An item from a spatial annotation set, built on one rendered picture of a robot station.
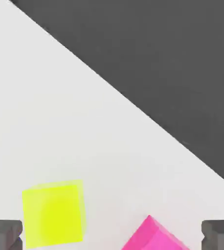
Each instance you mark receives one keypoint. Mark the small yellow cube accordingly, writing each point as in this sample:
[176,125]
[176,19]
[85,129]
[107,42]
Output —
[53,214]

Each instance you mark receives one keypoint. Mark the small pink cube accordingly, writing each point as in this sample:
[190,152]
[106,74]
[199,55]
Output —
[155,236]

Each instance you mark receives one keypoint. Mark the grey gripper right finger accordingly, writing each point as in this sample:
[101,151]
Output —
[221,234]

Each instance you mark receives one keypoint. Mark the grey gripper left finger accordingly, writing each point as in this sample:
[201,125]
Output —
[2,234]

